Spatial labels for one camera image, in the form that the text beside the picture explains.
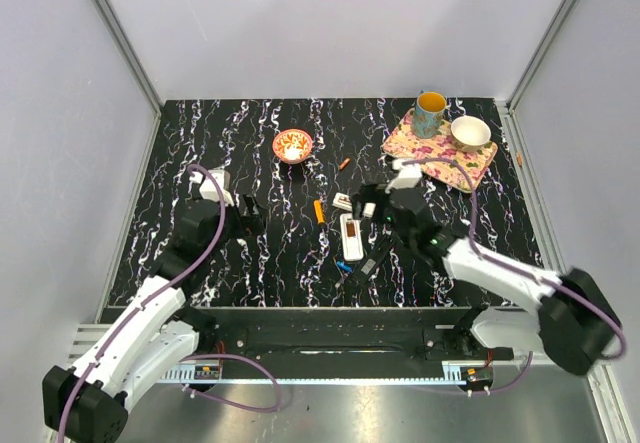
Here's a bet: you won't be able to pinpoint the orange patterned small bowl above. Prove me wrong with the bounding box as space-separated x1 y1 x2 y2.
272 129 313 165

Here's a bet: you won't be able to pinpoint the cream white bowl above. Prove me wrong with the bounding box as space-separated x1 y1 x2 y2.
450 115 491 152

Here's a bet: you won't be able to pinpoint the white remote orange batteries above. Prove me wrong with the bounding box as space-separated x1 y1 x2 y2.
332 193 375 218

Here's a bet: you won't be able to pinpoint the black remote blue batteries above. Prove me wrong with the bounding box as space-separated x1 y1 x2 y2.
352 235 394 285

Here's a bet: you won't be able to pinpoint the white remote black batteries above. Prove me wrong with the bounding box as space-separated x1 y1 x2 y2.
339 213 364 262

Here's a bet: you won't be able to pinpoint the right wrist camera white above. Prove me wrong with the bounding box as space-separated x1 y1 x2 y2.
385 158 423 194

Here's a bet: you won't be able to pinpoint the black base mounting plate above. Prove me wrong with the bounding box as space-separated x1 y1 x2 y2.
159 306 516 382

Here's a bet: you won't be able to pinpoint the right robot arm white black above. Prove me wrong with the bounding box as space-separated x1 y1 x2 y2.
349 184 624 376

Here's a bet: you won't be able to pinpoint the floral tray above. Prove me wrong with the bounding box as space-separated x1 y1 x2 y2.
382 108 498 193

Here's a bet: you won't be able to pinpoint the purple cable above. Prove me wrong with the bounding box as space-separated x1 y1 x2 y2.
399 158 627 397
55 163 284 443

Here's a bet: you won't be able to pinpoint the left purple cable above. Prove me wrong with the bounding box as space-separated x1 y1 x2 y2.
55 163 284 443

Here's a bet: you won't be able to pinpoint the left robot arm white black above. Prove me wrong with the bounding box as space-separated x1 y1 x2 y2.
42 194 266 442

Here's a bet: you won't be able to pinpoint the blue mug yellow inside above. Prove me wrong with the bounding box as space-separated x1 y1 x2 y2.
411 92 447 139

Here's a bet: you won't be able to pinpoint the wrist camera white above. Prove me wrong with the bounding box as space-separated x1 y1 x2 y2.
189 169 235 206
385 158 423 194

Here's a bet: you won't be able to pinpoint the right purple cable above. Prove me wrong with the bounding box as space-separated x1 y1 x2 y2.
399 158 627 397

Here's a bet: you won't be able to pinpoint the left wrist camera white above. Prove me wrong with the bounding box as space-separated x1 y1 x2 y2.
189 169 235 206

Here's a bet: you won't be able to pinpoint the orange handled screwdriver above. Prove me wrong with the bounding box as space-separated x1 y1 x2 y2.
313 200 326 225

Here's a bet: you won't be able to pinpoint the blue battery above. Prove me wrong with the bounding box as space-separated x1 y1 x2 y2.
336 261 353 272

